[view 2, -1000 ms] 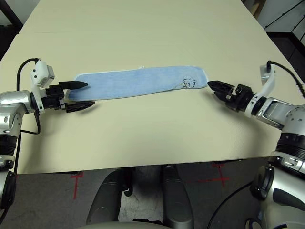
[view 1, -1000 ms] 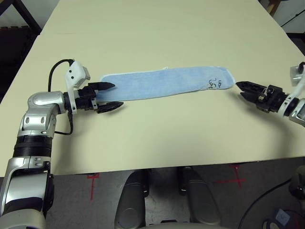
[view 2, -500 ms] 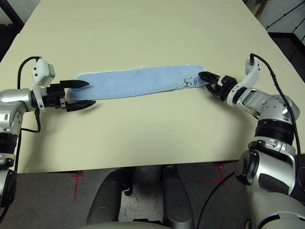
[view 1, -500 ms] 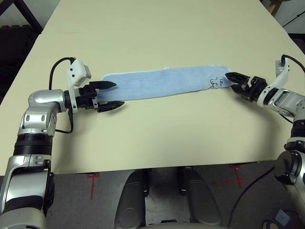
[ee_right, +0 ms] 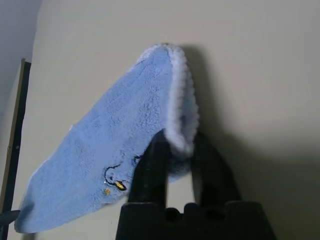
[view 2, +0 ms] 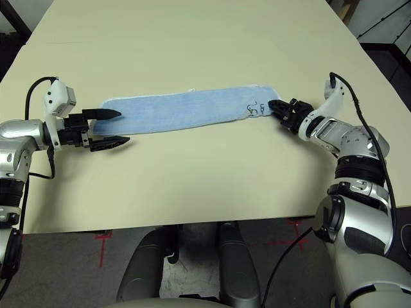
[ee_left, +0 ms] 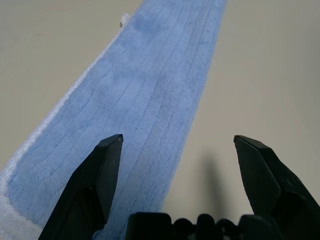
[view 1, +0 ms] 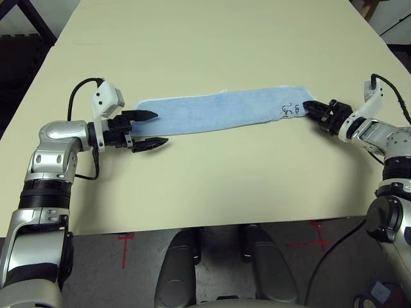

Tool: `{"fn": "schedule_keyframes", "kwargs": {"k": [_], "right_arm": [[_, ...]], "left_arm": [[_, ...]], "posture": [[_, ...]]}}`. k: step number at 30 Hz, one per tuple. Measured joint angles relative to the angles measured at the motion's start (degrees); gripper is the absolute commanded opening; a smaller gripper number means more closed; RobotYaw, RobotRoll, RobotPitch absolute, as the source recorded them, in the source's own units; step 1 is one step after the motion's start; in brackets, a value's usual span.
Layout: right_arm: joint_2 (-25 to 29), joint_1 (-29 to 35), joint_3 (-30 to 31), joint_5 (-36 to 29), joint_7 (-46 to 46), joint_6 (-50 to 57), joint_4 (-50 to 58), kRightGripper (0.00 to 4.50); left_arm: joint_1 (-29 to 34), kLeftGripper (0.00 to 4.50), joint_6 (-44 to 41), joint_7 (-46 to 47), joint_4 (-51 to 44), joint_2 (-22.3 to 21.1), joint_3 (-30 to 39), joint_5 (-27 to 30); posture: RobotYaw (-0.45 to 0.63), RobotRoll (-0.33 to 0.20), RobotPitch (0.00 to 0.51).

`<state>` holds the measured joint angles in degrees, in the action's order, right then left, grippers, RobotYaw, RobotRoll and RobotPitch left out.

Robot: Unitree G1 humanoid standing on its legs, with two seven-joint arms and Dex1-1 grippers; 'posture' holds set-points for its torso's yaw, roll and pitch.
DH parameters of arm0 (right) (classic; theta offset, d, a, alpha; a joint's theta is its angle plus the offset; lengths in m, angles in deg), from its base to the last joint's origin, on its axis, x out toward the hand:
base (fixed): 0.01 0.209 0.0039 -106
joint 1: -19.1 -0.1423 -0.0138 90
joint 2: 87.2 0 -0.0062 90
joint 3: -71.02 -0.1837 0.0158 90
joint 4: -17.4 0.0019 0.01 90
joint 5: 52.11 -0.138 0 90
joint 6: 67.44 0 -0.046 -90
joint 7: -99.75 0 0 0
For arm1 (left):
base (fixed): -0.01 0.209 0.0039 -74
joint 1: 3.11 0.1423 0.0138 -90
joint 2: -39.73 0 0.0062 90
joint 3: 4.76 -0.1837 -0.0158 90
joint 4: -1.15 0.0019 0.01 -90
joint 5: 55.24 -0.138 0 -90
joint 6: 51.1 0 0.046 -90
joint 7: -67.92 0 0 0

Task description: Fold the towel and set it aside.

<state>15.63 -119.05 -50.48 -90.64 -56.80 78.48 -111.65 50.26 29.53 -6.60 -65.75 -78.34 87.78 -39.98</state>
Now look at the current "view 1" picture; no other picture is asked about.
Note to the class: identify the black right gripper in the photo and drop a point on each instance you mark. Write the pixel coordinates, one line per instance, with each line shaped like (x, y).
(335, 117)

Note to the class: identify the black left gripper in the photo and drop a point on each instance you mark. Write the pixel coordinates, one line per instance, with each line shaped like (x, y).
(117, 133)

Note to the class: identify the light blue towel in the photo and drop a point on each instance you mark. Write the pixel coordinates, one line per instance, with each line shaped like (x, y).
(208, 112)

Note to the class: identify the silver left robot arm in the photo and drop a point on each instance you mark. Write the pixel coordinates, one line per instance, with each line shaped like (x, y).
(54, 134)

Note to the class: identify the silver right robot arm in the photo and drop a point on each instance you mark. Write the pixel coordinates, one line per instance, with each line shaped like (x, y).
(398, 144)

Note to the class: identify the green stool with wooden legs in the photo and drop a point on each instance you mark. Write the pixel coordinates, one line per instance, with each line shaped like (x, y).
(369, 8)

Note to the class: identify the black foam floor mat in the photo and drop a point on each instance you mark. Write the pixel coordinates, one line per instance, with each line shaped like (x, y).
(16, 80)

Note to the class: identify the grey robot left leg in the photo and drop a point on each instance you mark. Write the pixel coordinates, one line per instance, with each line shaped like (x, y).
(176, 269)

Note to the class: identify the grey robot leg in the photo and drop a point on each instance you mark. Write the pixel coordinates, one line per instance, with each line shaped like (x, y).
(269, 266)
(176, 269)

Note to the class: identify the black framed side table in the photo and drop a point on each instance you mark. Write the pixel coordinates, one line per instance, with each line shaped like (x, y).
(41, 19)

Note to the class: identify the grey robot right leg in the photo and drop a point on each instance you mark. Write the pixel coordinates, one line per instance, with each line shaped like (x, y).
(269, 266)

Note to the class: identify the blue square tag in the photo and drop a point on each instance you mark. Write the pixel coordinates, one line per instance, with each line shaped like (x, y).
(380, 291)

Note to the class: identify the beige robot torso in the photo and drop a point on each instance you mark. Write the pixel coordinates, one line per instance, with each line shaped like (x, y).
(250, 304)

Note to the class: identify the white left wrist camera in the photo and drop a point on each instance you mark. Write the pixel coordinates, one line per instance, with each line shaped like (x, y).
(107, 96)

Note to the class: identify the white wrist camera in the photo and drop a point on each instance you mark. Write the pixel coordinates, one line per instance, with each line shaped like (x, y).
(107, 96)
(374, 96)

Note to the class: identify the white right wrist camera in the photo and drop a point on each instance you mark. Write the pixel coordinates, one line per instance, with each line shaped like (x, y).
(374, 96)

